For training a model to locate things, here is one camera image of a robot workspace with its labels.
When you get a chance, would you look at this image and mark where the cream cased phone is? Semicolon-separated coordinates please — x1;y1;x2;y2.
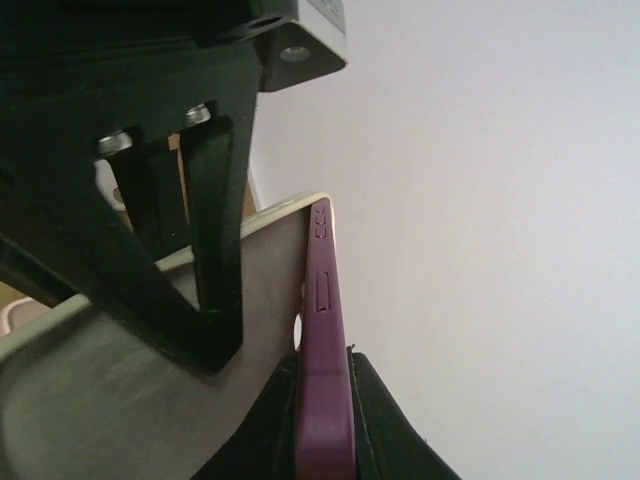
1;192;319;479

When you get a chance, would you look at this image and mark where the purple phone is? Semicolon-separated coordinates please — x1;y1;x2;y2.
294;198;357;480

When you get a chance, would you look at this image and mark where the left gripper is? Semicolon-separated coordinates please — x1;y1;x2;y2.
1;1;348;93

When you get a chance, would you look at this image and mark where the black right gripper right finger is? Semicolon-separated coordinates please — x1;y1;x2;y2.
347;349;459;480

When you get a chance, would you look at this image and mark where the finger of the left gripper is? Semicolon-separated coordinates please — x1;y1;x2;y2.
1;45;258;375

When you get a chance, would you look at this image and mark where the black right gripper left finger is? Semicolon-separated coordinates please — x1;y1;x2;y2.
194;355;298;480

